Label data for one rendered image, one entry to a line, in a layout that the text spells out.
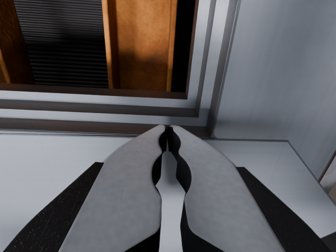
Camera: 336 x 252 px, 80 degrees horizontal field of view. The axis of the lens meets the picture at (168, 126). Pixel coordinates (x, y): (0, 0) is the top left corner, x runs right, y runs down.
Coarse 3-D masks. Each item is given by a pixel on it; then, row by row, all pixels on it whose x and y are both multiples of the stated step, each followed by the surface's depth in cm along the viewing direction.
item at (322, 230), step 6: (330, 210) 17; (324, 216) 18; (330, 216) 18; (324, 222) 18; (330, 222) 18; (318, 228) 18; (324, 228) 19; (330, 228) 19; (318, 234) 19; (324, 234) 19
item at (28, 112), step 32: (224, 0) 11; (192, 32) 14; (224, 32) 12; (192, 64) 14; (224, 64) 11; (0, 96) 15; (32, 96) 15; (64, 96) 15; (96, 96) 15; (128, 96) 15; (160, 96) 16; (192, 96) 15; (0, 128) 13; (32, 128) 13; (64, 128) 13; (96, 128) 14; (128, 128) 14; (192, 128) 14
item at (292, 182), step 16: (288, 144) 14; (288, 160) 14; (272, 176) 15; (288, 176) 15; (304, 176) 15; (272, 192) 16; (288, 192) 16; (304, 192) 16; (320, 192) 16; (304, 208) 17; (320, 208) 17
